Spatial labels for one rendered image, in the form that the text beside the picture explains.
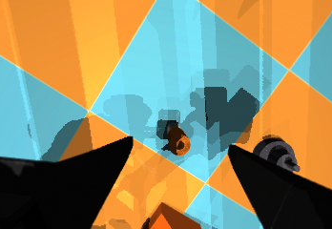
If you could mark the orange knob with d-shaped hole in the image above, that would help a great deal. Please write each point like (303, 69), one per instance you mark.
(179, 143)

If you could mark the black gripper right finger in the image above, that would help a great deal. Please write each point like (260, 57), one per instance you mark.
(280, 198)

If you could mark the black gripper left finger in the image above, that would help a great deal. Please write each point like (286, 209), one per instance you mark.
(70, 192)

